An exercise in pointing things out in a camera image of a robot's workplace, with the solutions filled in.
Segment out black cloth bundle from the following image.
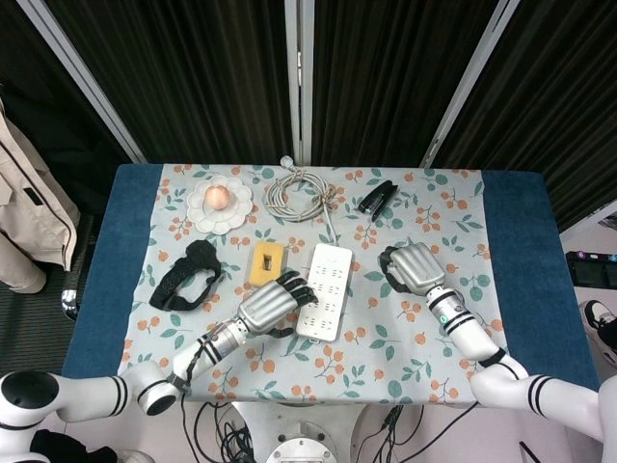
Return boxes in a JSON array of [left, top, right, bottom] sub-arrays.
[[30, 427, 119, 463]]

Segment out yellow sponge with hole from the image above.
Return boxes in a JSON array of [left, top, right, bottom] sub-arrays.
[[247, 240, 289, 287]]

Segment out grey cable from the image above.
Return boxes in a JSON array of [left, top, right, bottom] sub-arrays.
[[265, 154, 341, 245]]

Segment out pink egg-shaped ball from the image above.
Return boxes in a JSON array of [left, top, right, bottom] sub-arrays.
[[205, 185, 231, 211]]

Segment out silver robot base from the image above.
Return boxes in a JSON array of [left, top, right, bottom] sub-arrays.
[[229, 399, 370, 463]]

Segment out black and white shoe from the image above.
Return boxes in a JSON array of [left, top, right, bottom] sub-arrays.
[[581, 298, 617, 346]]

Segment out black pleated curtain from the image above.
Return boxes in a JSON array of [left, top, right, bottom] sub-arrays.
[[0, 0, 617, 232]]

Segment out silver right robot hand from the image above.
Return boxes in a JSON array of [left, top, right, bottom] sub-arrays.
[[379, 242, 447, 296]]

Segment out black stapler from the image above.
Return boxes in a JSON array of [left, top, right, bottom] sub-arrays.
[[357, 179, 399, 222]]

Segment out white flower-shaped palette dish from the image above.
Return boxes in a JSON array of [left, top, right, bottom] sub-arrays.
[[186, 175, 255, 236]]

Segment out blue table cover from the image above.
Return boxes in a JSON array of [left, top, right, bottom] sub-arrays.
[[61, 163, 602, 393]]

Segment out black floor cables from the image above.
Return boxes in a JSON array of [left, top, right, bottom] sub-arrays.
[[178, 399, 481, 463]]

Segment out black electronic device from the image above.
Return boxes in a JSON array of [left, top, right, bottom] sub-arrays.
[[565, 250, 617, 291]]

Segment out floral orange fruit tablecloth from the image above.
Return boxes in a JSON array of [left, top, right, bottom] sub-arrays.
[[117, 163, 508, 404]]

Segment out white power strip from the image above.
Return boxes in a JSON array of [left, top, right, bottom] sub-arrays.
[[294, 243, 354, 343]]

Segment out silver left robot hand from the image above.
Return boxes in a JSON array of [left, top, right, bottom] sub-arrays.
[[238, 270, 321, 338]]

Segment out black wrist strap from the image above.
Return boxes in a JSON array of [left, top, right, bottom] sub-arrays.
[[148, 240, 224, 312]]

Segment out white metal frame post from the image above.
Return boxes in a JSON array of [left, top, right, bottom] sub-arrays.
[[419, 0, 515, 169], [21, 0, 148, 165], [282, 0, 315, 166]]

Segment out beige jacket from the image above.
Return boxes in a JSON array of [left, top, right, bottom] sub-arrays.
[[0, 82, 82, 294]]

